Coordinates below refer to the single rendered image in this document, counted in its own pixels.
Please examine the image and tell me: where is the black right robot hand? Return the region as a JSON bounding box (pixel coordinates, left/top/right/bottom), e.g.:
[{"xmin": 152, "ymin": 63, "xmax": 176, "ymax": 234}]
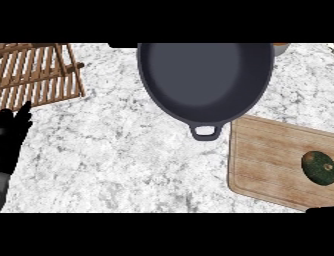
[{"xmin": 304, "ymin": 205, "xmax": 334, "ymax": 214}]

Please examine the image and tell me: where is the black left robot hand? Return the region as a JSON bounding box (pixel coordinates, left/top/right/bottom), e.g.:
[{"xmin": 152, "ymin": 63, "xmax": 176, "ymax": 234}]
[{"xmin": 0, "ymin": 100, "xmax": 34, "ymax": 184}]

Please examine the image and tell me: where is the dark green squash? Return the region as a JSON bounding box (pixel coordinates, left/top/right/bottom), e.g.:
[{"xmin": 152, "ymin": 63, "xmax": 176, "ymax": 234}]
[{"xmin": 300, "ymin": 150, "xmax": 334, "ymax": 187}]

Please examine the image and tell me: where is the wooden cutting board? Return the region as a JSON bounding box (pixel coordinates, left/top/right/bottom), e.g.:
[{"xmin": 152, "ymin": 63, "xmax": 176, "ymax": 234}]
[{"xmin": 226, "ymin": 114, "xmax": 334, "ymax": 212}]

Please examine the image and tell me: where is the dark grey oval pot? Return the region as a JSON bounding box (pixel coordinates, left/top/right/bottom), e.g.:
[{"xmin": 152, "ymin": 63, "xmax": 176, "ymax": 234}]
[{"xmin": 136, "ymin": 42, "xmax": 276, "ymax": 142}]

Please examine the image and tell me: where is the wooden slatted rack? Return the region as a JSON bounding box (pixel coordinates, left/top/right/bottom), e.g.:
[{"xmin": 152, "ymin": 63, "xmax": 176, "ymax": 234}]
[{"xmin": 0, "ymin": 42, "xmax": 87, "ymax": 120}]

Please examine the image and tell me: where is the grey container with orange rim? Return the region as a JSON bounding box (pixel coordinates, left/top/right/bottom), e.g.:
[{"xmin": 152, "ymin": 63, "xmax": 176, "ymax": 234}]
[{"xmin": 272, "ymin": 42, "xmax": 293, "ymax": 58}]

